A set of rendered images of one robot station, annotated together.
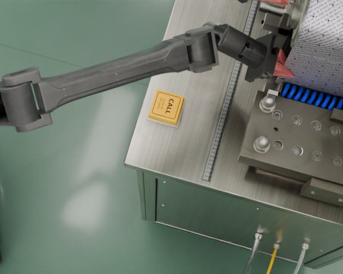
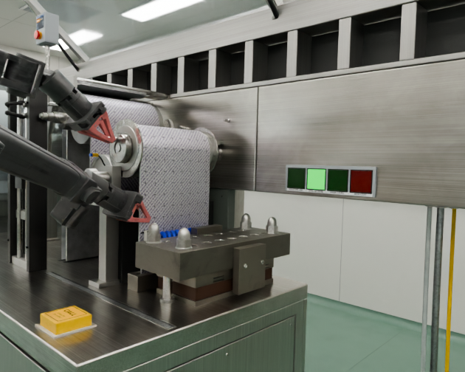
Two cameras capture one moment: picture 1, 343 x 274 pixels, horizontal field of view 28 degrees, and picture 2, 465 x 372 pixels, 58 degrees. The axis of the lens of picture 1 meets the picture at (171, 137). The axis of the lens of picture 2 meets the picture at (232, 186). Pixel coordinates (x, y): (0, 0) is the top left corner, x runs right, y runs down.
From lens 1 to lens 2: 1.37 m
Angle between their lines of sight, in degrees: 79
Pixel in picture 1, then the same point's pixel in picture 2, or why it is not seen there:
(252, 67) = (123, 203)
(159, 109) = (62, 317)
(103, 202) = not seen: outside the picture
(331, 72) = (171, 190)
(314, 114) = not seen: hidden behind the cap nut
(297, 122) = not seen: hidden behind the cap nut
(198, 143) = (129, 321)
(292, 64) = (145, 195)
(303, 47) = (147, 159)
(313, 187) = (242, 252)
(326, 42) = (158, 142)
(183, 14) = (1, 297)
